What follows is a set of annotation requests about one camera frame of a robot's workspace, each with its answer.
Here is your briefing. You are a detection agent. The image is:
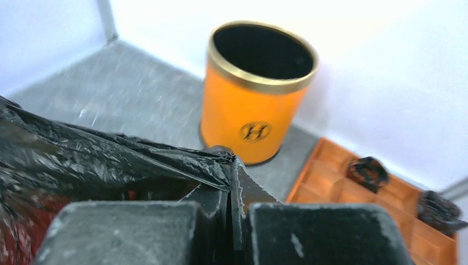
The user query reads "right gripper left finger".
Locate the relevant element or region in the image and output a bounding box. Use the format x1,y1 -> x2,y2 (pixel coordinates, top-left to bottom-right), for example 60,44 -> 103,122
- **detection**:
34,184 -> 227,264

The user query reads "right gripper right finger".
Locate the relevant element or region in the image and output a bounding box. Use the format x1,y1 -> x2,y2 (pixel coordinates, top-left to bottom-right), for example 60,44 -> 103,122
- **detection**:
231,158 -> 413,264

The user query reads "orange trash bin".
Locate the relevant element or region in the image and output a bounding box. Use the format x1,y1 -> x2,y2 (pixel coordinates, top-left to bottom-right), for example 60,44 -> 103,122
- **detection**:
200,20 -> 319,165

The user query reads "black trash bag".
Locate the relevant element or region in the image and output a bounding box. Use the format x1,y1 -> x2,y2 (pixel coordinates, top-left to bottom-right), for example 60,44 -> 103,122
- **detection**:
1,98 -> 235,264

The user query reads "orange compartment tray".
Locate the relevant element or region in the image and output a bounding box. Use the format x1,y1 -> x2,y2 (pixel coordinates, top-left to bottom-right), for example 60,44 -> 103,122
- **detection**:
285,137 -> 461,265

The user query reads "rolled bag back left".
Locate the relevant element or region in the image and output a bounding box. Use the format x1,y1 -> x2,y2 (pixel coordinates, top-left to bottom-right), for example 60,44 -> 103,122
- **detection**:
346,156 -> 390,194

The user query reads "rolled bag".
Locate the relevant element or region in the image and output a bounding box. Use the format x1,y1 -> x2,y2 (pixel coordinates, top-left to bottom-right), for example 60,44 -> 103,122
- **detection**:
346,156 -> 390,194
417,190 -> 467,237

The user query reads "rolled bag back right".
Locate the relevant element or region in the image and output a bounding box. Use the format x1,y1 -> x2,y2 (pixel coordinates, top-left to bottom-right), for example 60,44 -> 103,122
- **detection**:
417,190 -> 467,237

